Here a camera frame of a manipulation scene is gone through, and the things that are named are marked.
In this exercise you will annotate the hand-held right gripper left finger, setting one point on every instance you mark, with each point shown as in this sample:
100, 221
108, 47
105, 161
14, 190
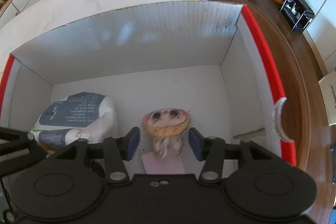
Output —
131, 144

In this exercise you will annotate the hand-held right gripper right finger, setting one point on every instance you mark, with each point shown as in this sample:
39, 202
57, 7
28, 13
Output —
194, 144

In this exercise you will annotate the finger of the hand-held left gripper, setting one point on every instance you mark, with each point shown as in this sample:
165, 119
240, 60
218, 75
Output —
15, 158

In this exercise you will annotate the yellow-haired doll toy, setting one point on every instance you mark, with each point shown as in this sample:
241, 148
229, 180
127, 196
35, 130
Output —
166, 124

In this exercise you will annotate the pink sticky note pad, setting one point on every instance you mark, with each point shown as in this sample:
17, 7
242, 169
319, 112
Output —
162, 165

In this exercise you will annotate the blue white tissue packet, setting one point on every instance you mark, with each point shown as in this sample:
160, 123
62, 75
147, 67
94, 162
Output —
78, 119

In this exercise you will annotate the red cardboard box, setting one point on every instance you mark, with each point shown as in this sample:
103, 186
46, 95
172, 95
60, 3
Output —
157, 37

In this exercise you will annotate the small orange fruit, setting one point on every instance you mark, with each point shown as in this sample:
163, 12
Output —
48, 148

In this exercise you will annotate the white paper bag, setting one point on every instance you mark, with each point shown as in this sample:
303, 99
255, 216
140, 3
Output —
329, 100

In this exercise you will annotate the white wooden sideboard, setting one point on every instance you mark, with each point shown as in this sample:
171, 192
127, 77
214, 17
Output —
23, 1

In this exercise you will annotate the black shoe rack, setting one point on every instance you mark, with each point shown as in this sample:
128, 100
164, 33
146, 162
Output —
296, 10

